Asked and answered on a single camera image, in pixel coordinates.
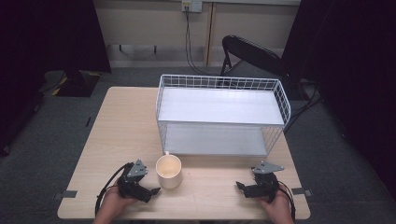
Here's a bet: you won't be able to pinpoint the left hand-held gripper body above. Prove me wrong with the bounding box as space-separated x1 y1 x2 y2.
116 159 154 203

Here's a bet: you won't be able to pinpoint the white wall socket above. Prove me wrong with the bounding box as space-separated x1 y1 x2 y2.
181 0 204 14

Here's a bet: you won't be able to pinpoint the white wire two-tier shelf rack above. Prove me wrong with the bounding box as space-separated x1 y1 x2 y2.
155 74 292 158

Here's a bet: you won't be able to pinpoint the grey tape strip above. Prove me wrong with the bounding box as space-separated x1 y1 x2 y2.
290 187 313 198
51 189 78 201

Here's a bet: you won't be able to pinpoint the person's right hand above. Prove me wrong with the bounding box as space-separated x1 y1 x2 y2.
257 184 295 221

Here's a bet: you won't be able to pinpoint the black curtain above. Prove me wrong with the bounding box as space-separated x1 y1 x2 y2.
280 0 396 202
0 0 112 157

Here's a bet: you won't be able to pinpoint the black floor cables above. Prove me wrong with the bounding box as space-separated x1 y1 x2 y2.
282 78 323 135

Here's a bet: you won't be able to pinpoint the dark stand base yellow tape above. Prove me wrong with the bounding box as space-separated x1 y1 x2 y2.
38 69 103 98

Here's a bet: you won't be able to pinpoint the black folding chair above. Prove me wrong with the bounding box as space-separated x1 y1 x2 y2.
219 35 290 84

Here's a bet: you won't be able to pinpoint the cream ceramic cup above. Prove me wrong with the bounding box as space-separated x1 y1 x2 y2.
155 150 183 190

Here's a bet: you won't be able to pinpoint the black wall socket cable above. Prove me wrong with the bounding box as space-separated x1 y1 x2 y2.
184 7 219 77

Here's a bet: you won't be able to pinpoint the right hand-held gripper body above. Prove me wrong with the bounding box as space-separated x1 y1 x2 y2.
250 161 280 203

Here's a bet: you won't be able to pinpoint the person's left hand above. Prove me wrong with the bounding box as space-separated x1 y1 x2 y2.
101 186 138 220

